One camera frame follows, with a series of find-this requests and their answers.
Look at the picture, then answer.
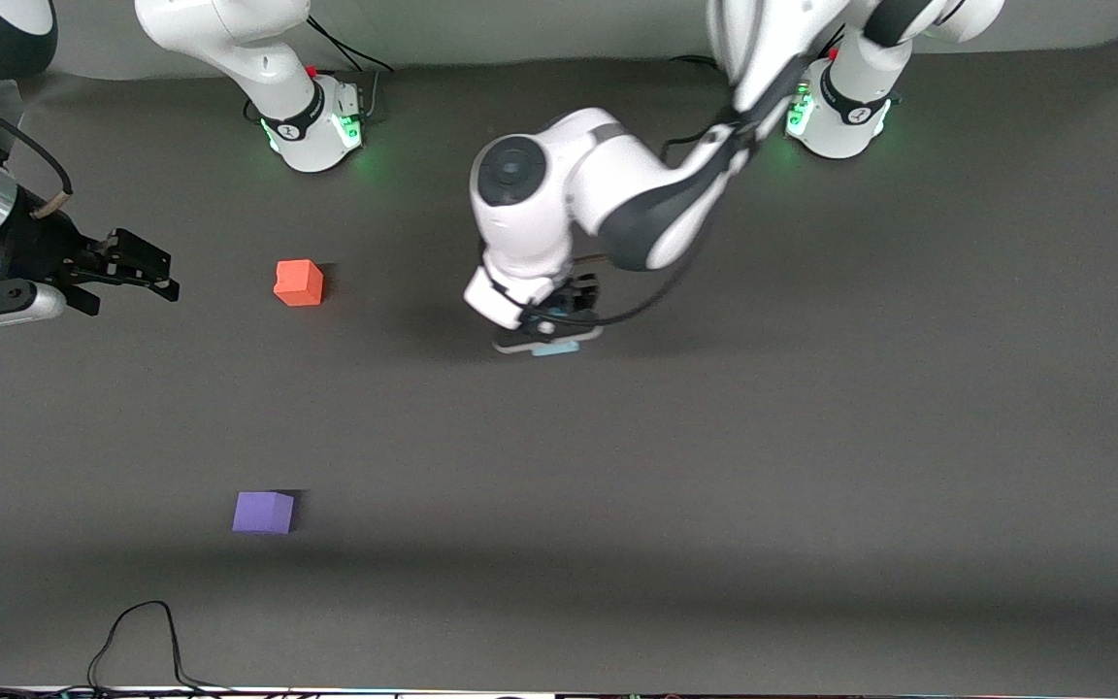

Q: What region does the dark grey table mat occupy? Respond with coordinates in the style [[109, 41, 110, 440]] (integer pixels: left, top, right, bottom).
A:
[[0, 39, 1118, 694]]

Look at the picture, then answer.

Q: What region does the purple foam block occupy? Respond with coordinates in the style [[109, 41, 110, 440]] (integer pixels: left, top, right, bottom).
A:
[[232, 491, 295, 535]]

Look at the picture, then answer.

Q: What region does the looped black table cable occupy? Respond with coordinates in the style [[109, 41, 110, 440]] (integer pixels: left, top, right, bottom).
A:
[[88, 600, 230, 695]]

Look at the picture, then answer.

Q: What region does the orange foam block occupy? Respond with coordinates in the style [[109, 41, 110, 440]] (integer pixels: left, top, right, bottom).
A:
[[274, 259, 325, 308]]

